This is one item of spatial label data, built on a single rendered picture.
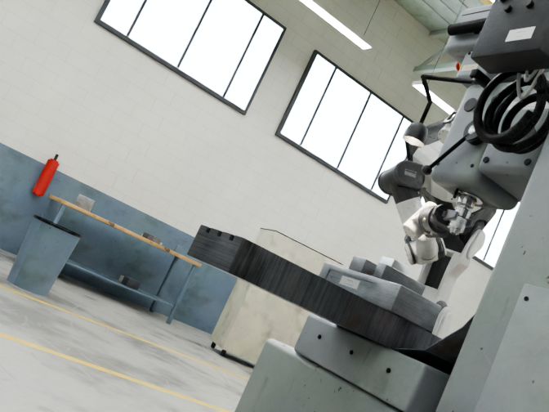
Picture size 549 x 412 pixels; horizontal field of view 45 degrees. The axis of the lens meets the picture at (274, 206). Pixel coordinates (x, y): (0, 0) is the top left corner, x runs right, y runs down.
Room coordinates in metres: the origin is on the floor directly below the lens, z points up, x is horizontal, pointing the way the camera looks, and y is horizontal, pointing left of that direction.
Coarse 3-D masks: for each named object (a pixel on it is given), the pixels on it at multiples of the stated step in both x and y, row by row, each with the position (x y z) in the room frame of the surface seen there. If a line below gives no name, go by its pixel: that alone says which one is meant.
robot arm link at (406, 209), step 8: (408, 200) 2.28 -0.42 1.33; (416, 200) 2.28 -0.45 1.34; (400, 208) 2.30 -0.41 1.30; (408, 208) 2.28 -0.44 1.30; (416, 208) 2.28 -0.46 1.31; (400, 216) 2.31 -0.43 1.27; (408, 216) 2.28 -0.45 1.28; (408, 240) 2.29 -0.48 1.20; (440, 240) 2.24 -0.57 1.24; (408, 248) 2.26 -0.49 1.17; (408, 256) 2.26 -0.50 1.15
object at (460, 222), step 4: (460, 212) 1.80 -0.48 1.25; (464, 212) 1.80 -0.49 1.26; (460, 216) 1.80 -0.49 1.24; (464, 216) 1.80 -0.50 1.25; (468, 216) 1.81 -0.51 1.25; (452, 220) 1.81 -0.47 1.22; (456, 220) 1.80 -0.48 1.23; (460, 220) 1.80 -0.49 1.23; (464, 220) 1.80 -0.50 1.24; (448, 224) 1.83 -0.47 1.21; (452, 224) 1.81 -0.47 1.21; (456, 224) 1.80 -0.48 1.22; (460, 224) 1.80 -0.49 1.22; (464, 224) 1.81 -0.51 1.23; (456, 228) 1.81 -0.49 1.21; (460, 228) 1.80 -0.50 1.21; (464, 228) 1.81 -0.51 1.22; (460, 232) 1.83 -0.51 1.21
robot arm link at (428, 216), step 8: (432, 208) 1.92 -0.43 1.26; (440, 208) 1.85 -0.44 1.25; (448, 208) 1.85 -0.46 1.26; (424, 216) 1.95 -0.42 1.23; (432, 216) 1.86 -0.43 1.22; (440, 216) 1.85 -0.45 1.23; (424, 224) 1.95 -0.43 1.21; (432, 224) 1.93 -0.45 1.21; (440, 224) 1.87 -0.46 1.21; (432, 232) 1.95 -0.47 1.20; (440, 232) 1.94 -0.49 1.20; (464, 232) 1.86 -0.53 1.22
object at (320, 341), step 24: (312, 336) 1.90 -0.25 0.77; (336, 336) 1.81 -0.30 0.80; (360, 336) 1.74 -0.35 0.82; (312, 360) 1.87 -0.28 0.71; (336, 360) 1.78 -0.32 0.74; (360, 360) 1.70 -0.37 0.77; (384, 360) 1.63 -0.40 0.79; (408, 360) 1.57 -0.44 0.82; (360, 384) 1.67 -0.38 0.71; (384, 384) 1.61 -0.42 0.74; (408, 384) 1.54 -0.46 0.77; (432, 384) 1.55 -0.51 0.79; (408, 408) 1.53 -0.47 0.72; (432, 408) 1.56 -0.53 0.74
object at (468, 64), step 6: (468, 54) 1.85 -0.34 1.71; (468, 60) 1.85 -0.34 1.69; (462, 66) 1.86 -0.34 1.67; (468, 66) 1.84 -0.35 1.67; (474, 66) 1.81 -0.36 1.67; (462, 72) 1.85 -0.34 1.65; (468, 72) 1.83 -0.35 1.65; (486, 72) 1.77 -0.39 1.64; (546, 72) 1.60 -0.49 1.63; (468, 78) 1.83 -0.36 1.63; (492, 78) 1.76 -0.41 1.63; (510, 78) 1.71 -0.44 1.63; (516, 78) 1.70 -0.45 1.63; (462, 84) 1.88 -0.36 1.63; (468, 84) 1.86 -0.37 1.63; (474, 84) 1.85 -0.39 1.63
